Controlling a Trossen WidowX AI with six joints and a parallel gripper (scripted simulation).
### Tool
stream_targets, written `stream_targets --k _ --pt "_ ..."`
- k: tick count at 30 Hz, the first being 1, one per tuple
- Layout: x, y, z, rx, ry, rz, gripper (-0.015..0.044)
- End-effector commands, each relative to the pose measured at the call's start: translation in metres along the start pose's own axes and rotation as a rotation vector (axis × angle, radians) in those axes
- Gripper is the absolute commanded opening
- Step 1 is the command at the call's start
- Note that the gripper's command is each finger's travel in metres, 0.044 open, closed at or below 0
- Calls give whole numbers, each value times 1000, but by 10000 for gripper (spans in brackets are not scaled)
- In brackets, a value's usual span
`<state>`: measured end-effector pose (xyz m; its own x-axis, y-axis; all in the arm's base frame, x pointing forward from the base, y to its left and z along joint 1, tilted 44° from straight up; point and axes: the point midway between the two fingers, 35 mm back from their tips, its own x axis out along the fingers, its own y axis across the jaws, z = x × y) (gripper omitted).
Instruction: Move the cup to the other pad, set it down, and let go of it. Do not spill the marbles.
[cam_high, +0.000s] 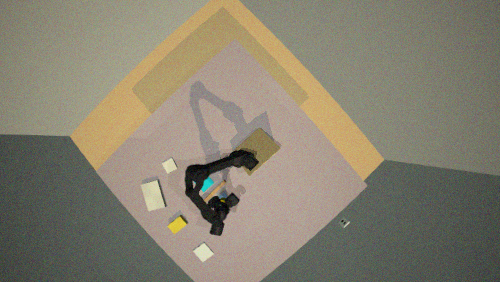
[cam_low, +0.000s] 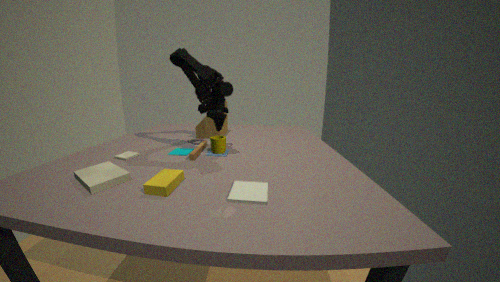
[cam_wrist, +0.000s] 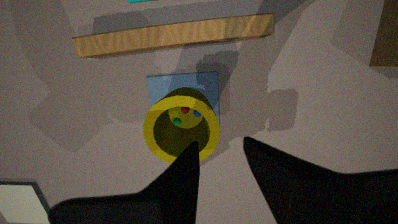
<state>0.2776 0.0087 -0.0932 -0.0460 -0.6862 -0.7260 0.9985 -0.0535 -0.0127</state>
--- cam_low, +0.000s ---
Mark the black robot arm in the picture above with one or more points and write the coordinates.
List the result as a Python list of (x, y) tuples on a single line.
[(207, 77)]

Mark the tan wooden plank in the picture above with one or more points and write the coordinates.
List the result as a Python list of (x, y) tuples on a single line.
[(197, 151)]

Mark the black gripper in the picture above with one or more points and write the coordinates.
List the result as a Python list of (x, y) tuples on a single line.
[(217, 112)]

